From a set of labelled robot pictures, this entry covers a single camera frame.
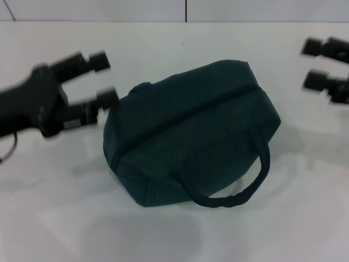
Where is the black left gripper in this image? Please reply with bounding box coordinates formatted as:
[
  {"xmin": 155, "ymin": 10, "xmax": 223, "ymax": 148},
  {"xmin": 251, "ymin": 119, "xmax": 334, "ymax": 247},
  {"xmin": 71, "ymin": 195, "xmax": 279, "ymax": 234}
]
[{"xmin": 0, "ymin": 50, "xmax": 120, "ymax": 139}]

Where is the dark teal insulated lunch bag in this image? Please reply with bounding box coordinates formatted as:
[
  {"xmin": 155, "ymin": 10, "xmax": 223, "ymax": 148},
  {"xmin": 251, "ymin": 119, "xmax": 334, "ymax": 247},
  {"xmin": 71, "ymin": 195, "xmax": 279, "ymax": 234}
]
[{"xmin": 102, "ymin": 59, "xmax": 281, "ymax": 210}]

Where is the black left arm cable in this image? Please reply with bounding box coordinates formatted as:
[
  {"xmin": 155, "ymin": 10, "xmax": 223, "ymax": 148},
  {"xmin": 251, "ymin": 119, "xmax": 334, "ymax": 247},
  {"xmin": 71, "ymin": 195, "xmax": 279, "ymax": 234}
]
[{"xmin": 0, "ymin": 132, "xmax": 19, "ymax": 164}]

